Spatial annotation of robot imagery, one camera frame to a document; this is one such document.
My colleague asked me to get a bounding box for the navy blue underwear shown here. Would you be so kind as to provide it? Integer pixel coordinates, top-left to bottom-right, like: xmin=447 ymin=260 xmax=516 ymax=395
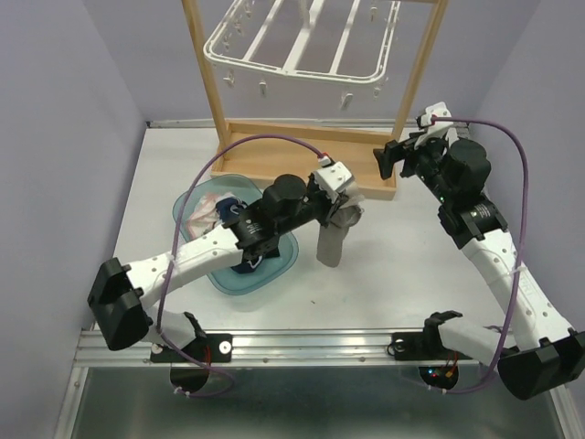
xmin=215 ymin=197 xmax=263 ymax=274

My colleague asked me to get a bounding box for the wooden rack stand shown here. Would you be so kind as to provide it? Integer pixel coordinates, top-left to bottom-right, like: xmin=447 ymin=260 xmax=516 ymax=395
xmin=182 ymin=1 xmax=448 ymax=200

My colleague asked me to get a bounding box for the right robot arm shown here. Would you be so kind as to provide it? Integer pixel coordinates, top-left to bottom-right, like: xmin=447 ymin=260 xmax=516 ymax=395
xmin=374 ymin=133 xmax=584 ymax=401

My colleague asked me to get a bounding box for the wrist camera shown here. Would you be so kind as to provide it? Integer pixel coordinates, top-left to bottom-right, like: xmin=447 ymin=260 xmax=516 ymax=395
xmin=312 ymin=154 xmax=358 ymax=207
xmin=414 ymin=102 xmax=454 ymax=148

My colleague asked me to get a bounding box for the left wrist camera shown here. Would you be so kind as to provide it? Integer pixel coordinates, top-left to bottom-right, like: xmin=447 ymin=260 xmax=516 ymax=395
xmin=312 ymin=154 xmax=358 ymax=207

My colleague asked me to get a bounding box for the grey underwear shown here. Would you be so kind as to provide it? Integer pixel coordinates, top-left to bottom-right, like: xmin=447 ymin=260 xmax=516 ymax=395
xmin=316 ymin=183 xmax=364 ymax=268

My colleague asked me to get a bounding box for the white pink underwear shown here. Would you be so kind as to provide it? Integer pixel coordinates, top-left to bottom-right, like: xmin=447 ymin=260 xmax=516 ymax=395
xmin=185 ymin=192 xmax=231 ymax=239

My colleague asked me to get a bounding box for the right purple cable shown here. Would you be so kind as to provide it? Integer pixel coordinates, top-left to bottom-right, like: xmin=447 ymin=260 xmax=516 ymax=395
xmin=427 ymin=117 xmax=531 ymax=394

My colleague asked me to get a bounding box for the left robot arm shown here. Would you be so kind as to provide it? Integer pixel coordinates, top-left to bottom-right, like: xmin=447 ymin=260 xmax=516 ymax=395
xmin=88 ymin=174 xmax=353 ymax=360

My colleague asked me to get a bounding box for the white clip hanger frame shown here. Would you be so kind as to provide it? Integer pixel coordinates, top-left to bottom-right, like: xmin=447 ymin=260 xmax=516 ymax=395
xmin=203 ymin=1 xmax=401 ymax=112

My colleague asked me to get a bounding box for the teal plastic basin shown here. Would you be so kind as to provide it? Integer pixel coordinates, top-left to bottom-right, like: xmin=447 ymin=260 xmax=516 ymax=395
xmin=172 ymin=174 xmax=298 ymax=295

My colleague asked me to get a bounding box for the aluminium rail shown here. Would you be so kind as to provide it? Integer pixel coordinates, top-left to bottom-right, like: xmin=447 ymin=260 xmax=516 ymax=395
xmin=73 ymin=327 xmax=419 ymax=370

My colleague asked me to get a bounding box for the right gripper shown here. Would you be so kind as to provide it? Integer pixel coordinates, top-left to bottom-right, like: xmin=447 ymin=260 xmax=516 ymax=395
xmin=374 ymin=129 xmax=454 ymax=205

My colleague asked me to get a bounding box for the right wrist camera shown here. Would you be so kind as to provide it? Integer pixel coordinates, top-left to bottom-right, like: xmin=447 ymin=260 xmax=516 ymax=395
xmin=414 ymin=102 xmax=454 ymax=148

